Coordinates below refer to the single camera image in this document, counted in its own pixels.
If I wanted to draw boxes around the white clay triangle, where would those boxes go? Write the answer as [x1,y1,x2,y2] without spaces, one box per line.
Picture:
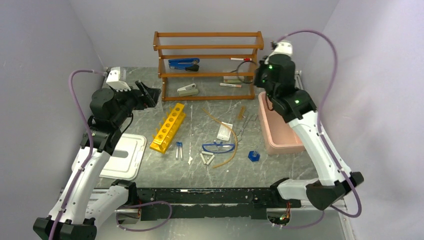
[199,151,215,166]

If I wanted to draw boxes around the red white marker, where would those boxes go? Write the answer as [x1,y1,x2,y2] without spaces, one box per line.
[229,57,252,62]

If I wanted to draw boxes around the clear plastic bag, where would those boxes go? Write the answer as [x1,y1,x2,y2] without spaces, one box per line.
[216,122,233,141]

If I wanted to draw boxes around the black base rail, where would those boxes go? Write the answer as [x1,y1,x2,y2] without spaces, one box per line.
[123,187,302,221]

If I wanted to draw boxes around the white plastic lid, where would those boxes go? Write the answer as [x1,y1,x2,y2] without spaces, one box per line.
[99,133,148,181]

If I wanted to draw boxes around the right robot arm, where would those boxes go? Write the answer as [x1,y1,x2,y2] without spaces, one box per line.
[254,53,364,211]

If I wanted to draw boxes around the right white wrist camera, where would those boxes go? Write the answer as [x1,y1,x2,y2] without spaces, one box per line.
[269,40,293,57]

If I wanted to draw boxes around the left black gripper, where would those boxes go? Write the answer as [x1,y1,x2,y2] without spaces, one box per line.
[110,80,161,127]

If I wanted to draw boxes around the wooden shelf rack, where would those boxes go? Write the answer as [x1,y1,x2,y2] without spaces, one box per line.
[152,31,265,102]

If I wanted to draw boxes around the tan rubber tube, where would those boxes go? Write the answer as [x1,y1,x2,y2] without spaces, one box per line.
[201,108,239,169]

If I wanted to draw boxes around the pink plastic bin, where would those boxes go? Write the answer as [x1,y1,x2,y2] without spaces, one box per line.
[258,91,305,155]

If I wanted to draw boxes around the blue hexagonal base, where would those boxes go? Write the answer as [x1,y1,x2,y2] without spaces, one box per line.
[248,150,261,162]

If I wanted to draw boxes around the white green box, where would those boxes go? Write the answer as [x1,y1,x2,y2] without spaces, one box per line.
[223,76,245,84]

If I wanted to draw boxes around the yellow test tube rack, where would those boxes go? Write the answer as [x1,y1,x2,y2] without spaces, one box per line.
[149,103,186,154]

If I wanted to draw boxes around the white stapler on block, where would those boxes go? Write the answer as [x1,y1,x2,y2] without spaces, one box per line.
[177,83,199,97]

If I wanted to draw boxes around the metal crucible tongs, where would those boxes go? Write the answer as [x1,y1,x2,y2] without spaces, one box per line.
[236,110,258,144]

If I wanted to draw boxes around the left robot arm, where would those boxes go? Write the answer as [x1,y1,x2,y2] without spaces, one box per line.
[33,81,161,240]

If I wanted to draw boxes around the blue safety goggles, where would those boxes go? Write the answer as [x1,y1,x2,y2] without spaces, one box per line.
[202,141,236,154]

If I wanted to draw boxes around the orange white pen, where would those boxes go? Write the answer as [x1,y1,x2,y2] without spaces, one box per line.
[219,82,242,88]

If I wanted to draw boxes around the blue black clamp tool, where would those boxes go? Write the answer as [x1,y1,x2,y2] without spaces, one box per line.
[168,57,200,72]

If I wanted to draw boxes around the blue capped test tubes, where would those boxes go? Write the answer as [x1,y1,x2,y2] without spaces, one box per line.
[175,141,184,161]

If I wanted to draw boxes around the tan test tube brush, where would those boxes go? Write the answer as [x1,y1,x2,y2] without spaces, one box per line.
[237,105,246,121]

